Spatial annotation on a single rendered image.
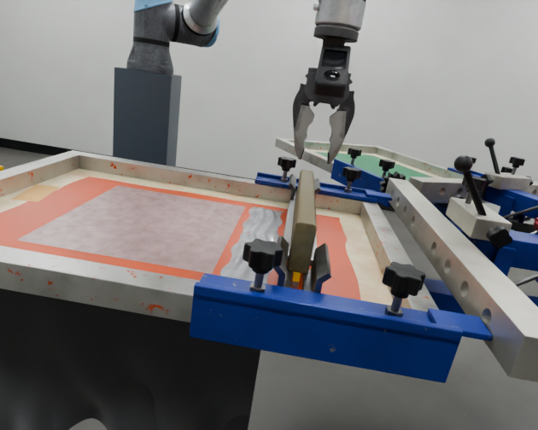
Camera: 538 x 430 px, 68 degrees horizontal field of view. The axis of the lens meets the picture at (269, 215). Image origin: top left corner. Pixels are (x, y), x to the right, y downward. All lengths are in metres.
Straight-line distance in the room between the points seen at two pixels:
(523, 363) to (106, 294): 0.45
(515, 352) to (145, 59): 1.25
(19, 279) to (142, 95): 0.94
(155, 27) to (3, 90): 4.35
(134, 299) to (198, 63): 4.23
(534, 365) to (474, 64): 4.41
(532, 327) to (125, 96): 1.25
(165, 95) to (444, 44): 3.69
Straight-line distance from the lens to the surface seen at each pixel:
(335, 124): 0.69
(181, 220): 0.79
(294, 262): 0.57
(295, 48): 4.51
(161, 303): 0.50
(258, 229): 0.78
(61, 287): 0.54
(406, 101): 4.61
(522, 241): 0.80
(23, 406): 0.82
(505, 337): 0.50
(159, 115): 1.39
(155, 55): 1.42
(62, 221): 0.78
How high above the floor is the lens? 1.24
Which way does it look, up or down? 19 degrees down
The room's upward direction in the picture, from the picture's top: 9 degrees clockwise
